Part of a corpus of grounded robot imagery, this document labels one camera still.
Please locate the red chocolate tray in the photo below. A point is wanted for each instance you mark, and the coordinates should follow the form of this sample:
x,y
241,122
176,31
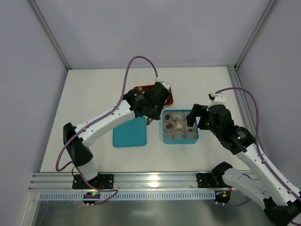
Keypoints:
x,y
169,100

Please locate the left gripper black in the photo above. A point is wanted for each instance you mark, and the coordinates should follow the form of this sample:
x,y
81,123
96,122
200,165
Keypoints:
x,y
152,110

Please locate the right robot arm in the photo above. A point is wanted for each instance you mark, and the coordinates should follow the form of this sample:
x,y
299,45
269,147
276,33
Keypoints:
x,y
278,197

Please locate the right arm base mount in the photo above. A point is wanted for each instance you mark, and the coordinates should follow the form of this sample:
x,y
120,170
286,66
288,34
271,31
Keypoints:
x,y
213,179

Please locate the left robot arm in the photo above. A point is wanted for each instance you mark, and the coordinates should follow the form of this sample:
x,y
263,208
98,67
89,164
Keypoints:
x,y
133,104

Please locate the brown oval chocolate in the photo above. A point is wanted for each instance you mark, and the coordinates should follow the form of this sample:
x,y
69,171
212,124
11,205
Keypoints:
x,y
169,126

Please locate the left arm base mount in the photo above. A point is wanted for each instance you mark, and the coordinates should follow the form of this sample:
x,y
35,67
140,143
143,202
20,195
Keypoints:
x,y
101,181

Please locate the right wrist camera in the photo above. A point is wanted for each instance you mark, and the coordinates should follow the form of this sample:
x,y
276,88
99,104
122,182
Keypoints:
x,y
217,99

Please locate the teal chocolate box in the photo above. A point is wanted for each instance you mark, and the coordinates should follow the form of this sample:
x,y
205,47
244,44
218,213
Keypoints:
x,y
176,130

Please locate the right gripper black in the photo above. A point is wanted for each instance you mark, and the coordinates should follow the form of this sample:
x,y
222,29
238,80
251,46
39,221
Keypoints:
x,y
201,117

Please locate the aluminium front rail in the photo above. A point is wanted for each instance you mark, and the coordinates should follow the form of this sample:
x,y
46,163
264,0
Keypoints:
x,y
125,180

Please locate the slotted cable duct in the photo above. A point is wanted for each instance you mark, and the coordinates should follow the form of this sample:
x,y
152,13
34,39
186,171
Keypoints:
x,y
128,196

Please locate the teal box lid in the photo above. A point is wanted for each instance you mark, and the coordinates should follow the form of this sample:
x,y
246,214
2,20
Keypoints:
x,y
130,134

